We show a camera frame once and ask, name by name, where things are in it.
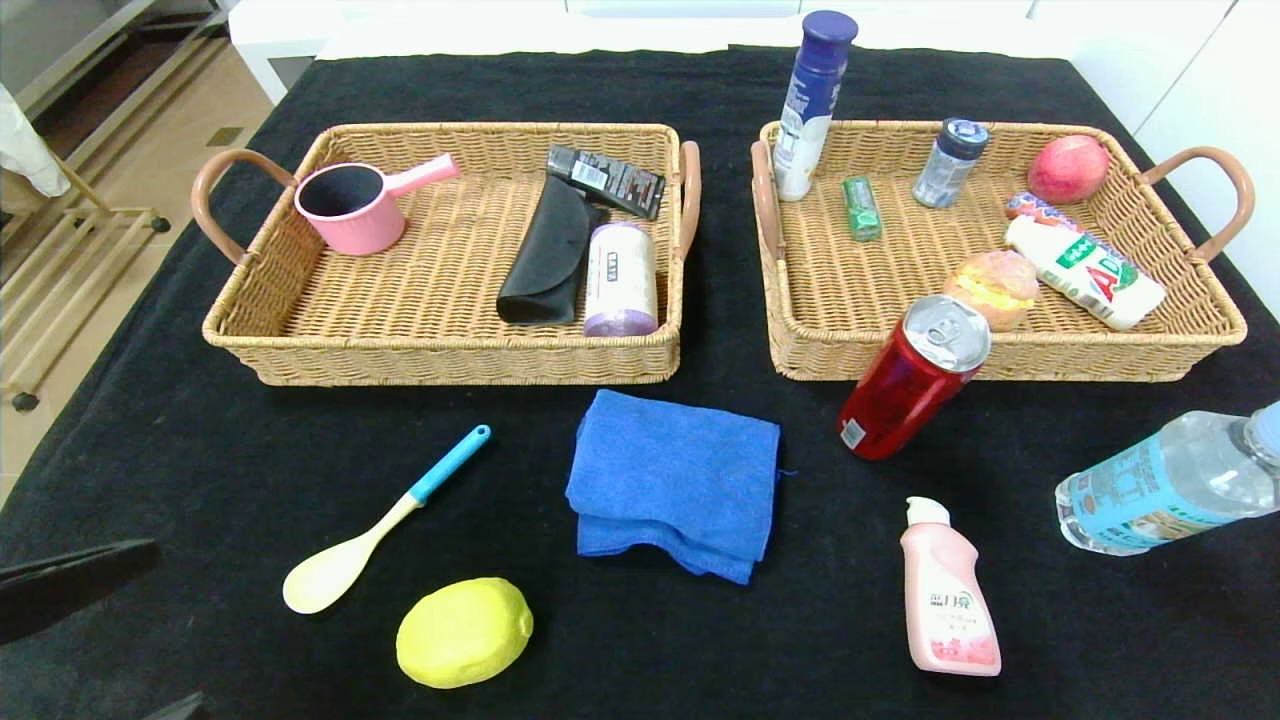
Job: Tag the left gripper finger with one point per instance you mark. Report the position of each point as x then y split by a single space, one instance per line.
60 590
185 708

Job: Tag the pink lotion bottle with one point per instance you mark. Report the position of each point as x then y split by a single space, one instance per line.
945 610

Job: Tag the red soda can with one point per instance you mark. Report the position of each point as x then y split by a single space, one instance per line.
900 400

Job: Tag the water bottle blue cap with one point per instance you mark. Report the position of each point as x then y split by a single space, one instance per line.
1150 490

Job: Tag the wicker basket holding household items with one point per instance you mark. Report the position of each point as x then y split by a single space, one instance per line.
440 290

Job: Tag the wicker basket holding food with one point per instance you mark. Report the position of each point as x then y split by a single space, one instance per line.
880 280

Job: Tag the yellow lemon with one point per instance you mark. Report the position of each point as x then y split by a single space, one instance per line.
460 635

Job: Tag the wooden rolling rack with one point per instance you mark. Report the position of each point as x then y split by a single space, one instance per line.
60 270

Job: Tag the white hanging cloth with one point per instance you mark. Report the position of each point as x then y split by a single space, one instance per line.
25 150

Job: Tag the pink saucepan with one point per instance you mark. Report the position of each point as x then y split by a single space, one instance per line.
350 235

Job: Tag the black table cloth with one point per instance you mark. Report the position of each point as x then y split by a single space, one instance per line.
700 650

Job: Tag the beige shelf unit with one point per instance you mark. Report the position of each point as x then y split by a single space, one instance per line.
100 60

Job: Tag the blue folded towel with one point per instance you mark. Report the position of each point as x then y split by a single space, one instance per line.
670 470

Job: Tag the black glasses case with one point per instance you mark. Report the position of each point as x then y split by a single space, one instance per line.
545 260

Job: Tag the purple bin bag roll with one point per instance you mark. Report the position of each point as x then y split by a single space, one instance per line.
620 285

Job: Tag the black barcode packet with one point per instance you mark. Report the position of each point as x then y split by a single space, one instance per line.
610 180

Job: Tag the green gum pack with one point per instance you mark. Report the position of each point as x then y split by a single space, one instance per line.
861 210

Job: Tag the tall white bottle purple cap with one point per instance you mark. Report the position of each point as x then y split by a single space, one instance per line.
805 130

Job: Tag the bread bun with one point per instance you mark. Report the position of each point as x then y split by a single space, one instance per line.
1000 278

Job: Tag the small clear bottle dark cap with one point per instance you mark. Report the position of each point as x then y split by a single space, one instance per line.
945 175

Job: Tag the colourful snack packet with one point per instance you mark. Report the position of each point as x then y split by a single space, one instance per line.
1030 207

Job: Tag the white AD milk bottle pack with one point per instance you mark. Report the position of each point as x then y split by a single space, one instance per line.
1090 270

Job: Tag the red apple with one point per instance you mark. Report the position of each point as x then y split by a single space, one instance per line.
1068 170

